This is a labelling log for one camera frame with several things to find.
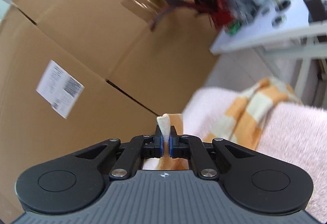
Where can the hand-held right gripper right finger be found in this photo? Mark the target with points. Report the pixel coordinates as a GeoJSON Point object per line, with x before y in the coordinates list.
{"type": "Point", "coordinates": [170, 147]}

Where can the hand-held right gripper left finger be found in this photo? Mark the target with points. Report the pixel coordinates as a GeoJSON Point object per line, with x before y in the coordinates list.
{"type": "Point", "coordinates": [161, 147]}

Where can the orange striped garment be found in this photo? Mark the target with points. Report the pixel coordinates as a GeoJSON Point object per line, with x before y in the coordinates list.
{"type": "Point", "coordinates": [255, 106]}

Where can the plain cardboard box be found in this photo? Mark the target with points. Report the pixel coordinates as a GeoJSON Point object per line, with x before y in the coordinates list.
{"type": "Point", "coordinates": [166, 65]}

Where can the large cardboard box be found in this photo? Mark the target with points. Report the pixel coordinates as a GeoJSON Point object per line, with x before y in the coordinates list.
{"type": "Point", "coordinates": [51, 150]}

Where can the white shipping label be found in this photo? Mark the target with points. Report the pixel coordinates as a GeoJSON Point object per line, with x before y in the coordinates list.
{"type": "Point", "coordinates": [60, 88]}

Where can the pink fleece blanket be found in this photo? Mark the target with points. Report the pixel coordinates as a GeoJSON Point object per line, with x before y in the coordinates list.
{"type": "Point", "coordinates": [293, 137]}

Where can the white table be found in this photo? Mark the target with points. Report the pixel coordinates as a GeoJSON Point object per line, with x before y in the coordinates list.
{"type": "Point", "coordinates": [268, 37]}

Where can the taped cardboard box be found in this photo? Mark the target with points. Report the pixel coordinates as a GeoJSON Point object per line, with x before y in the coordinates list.
{"type": "Point", "coordinates": [76, 22]}

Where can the black box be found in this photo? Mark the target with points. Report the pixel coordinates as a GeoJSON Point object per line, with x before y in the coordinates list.
{"type": "Point", "coordinates": [316, 2]}

